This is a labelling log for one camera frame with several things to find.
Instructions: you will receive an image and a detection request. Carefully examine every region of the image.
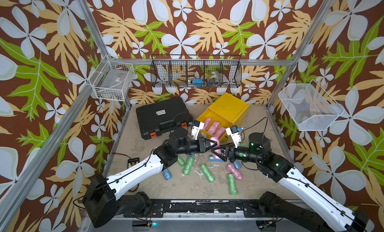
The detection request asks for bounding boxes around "pink trash bag roll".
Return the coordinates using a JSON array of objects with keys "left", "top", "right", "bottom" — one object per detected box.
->
[
  {"left": 203, "top": 117, "right": 212, "bottom": 131},
  {"left": 213, "top": 127, "right": 226, "bottom": 139},
  {"left": 207, "top": 121, "right": 221, "bottom": 135},
  {"left": 226, "top": 163, "right": 244, "bottom": 181},
  {"left": 210, "top": 137, "right": 223, "bottom": 161}
]

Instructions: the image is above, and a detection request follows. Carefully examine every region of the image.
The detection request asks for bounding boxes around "black plastic tool case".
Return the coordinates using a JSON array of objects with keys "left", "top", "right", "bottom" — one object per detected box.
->
[{"left": 136, "top": 97, "right": 193, "bottom": 140}]

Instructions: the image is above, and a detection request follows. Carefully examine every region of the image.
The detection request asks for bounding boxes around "yellow top drawer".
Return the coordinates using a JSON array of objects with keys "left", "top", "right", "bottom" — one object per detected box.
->
[{"left": 197, "top": 108, "right": 242, "bottom": 144}]

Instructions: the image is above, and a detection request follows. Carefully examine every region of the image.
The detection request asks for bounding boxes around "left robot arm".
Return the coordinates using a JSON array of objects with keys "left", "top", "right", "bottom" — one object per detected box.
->
[{"left": 82, "top": 127, "right": 218, "bottom": 228}]

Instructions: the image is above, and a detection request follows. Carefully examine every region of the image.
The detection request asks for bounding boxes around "white wire basket left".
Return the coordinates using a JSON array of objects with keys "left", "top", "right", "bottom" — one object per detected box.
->
[{"left": 90, "top": 56, "right": 135, "bottom": 101}]

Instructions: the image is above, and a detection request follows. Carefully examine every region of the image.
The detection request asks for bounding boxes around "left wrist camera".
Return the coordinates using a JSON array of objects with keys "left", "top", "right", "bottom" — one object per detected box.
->
[{"left": 191, "top": 120, "right": 205, "bottom": 140}]

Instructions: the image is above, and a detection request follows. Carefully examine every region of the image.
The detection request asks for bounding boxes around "yellow plastic drawer cabinet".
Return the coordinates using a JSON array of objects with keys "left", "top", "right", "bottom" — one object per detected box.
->
[{"left": 208, "top": 93, "right": 250, "bottom": 126}]

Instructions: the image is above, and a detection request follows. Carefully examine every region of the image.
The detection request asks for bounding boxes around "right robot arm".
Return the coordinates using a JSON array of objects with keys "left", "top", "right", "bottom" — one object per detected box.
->
[{"left": 211, "top": 132, "right": 369, "bottom": 232}]

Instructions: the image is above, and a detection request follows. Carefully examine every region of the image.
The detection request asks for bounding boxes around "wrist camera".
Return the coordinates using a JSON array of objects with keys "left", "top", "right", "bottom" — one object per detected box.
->
[
  {"left": 226, "top": 125, "right": 243, "bottom": 148},
  {"left": 191, "top": 120, "right": 205, "bottom": 140}
]

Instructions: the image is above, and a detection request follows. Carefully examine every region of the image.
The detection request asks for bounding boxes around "black wire basket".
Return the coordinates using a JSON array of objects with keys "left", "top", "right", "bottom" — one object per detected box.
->
[{"left": 150, "top": 54, "right": 242, "bottom": 88}]

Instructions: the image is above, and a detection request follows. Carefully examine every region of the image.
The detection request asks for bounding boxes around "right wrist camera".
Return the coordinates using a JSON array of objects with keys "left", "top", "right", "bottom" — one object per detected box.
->
[{"left": 226, "top": 125, "right": 243, "bottom": 148}]

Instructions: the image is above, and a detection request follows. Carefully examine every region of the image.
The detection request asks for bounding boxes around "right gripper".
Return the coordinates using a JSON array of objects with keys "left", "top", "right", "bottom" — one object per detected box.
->
[{"left": 212, "top": 142, "right": 264, "bottom": 165}]

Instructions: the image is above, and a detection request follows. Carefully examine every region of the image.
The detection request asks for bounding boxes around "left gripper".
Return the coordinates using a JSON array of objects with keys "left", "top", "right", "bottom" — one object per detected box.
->
[{"left": 173, "top": 137, "right": 215, "bottom": 156}]

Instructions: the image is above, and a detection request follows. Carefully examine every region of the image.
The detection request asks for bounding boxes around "white mesh basket right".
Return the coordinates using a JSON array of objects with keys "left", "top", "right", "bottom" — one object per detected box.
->
[{"left": 278, "top": 80, "right": 344, "bottom": 131}]

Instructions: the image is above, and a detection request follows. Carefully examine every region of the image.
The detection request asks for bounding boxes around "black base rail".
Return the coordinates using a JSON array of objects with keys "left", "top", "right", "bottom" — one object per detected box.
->
[{"left": 118, "top": 199, "right": 267, "bottom": 218}]

